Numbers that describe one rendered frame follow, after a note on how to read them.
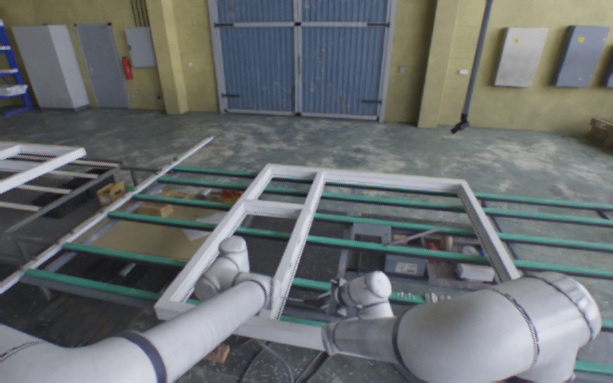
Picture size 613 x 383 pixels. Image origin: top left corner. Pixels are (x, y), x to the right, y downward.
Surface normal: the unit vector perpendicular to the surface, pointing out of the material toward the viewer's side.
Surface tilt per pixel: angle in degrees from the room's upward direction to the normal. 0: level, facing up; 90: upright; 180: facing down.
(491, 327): 29
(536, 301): 10
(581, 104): 90
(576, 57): 90
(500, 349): 56
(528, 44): 90
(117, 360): 36
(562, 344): 75
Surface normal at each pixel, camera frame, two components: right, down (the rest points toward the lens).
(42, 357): 0.14, -0.98
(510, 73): -0.20, 0.46
